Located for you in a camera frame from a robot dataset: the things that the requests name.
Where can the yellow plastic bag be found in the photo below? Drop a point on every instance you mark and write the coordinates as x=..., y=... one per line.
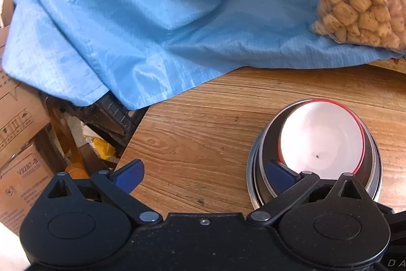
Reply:
x=103, y=147

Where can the light blue cloth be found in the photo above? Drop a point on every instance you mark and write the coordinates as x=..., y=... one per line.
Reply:
x=158, y=20

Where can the cardboard box with blue logo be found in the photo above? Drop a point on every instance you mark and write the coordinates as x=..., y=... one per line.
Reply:
x=22, y=185

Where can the black ribbed crate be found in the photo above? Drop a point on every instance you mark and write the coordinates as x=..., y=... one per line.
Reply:
x=115, y=114

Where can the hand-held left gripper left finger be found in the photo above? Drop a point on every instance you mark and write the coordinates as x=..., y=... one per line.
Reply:
x=130, y=176

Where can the wooden chair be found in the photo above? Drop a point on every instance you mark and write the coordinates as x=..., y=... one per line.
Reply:
x=68, y=147

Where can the wooden shelf riser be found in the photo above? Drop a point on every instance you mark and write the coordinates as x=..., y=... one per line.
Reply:
x=390, y=64

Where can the open brown cardboard box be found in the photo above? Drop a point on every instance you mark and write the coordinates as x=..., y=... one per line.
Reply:
x=17, y=118

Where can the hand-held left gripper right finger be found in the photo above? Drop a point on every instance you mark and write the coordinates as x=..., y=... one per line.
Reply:
x=280, y=176

